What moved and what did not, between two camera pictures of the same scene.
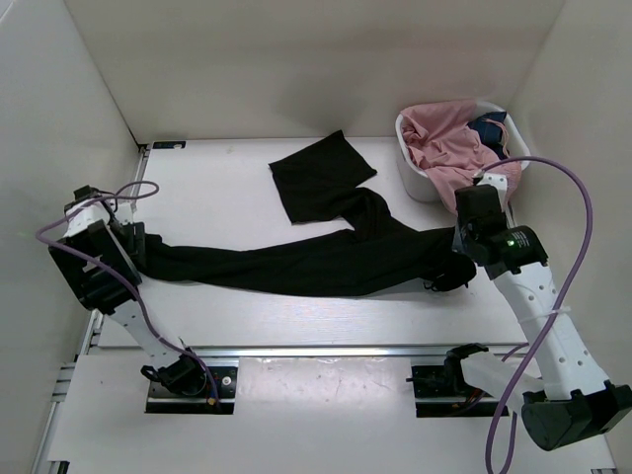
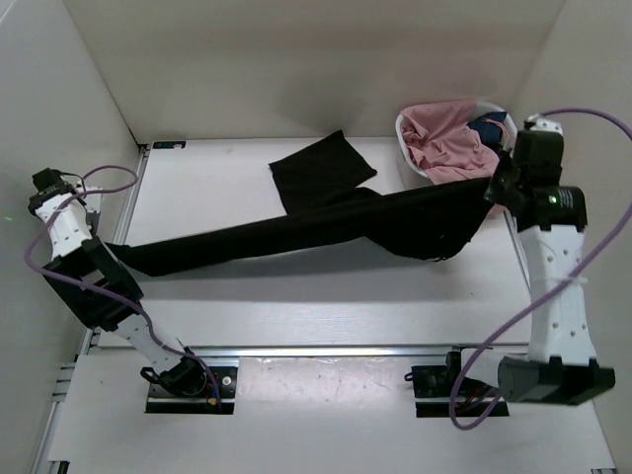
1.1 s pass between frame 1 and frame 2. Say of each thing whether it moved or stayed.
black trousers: moved
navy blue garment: stayed
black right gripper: moved
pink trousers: stayed
